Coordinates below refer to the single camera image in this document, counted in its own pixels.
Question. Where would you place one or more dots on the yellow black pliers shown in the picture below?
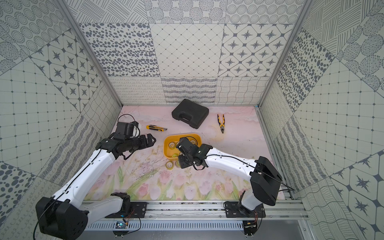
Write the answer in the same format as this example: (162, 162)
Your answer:
(221, 122)

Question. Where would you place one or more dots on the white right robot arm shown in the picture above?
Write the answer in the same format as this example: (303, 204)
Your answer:
(264, 178)

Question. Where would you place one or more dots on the black plastic tool case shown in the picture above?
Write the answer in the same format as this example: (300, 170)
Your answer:
(190, 113)

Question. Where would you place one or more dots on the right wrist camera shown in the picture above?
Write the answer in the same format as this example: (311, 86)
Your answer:
(189, 148)

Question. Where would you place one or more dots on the yellow black utility knife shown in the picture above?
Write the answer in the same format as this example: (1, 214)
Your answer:
(156, 128)

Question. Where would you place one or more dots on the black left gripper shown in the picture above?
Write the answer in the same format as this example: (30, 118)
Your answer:
(143, 141)

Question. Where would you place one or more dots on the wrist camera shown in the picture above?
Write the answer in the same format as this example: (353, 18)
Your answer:
(189, 148)
(126, 131)

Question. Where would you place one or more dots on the yellow plastic storage box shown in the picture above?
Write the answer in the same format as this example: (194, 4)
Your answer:
(176, 138)

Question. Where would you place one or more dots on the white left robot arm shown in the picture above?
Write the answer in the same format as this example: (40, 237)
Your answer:
(62, 216)

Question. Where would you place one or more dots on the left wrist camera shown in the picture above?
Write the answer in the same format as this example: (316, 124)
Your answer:
(126, 131)

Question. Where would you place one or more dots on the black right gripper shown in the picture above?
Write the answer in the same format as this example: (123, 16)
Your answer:
(183, 163)

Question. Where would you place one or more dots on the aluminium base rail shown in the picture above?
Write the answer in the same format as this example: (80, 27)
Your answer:
(200, 215)

